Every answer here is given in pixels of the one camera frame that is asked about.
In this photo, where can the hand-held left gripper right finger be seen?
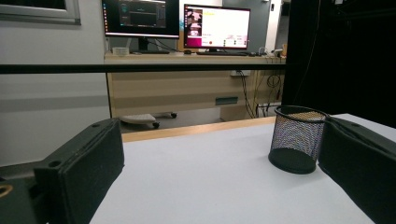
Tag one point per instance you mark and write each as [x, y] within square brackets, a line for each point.
[361, 168]

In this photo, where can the black keyboard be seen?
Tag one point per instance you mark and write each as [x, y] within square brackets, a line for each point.
[222, 53]

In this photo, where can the grey window frame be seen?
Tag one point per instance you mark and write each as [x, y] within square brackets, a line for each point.
[37, 14]

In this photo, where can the black mesh pen holder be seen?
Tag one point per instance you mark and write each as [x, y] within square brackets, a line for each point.
[292, 137]

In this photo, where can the light wooden office desk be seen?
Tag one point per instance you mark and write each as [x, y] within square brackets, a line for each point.
[174, 90]

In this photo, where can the dark-screen computer monitor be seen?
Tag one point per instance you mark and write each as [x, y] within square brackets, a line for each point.
[140, 18]

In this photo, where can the white power strip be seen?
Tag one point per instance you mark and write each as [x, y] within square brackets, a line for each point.
[240, 73]

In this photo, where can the black horizontal frame bar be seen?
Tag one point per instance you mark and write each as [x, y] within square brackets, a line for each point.
[124, 68]

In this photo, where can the bright-screen computer monitor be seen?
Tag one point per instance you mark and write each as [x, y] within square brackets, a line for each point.
[218, 26]

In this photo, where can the black curtain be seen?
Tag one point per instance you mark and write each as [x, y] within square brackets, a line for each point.
[342, 56]

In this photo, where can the dark rectangular desk tag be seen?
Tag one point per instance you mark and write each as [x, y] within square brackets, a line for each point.
[226, 100]

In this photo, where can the white wheeled stand base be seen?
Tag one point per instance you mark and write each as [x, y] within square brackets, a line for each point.
[138, 118]

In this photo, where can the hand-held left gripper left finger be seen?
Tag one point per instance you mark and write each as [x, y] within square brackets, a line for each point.
[84, 168]

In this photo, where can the black computer mouse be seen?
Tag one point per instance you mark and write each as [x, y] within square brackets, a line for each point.
[187, 52]

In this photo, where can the clear round container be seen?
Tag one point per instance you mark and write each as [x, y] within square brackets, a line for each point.
[120, 50]

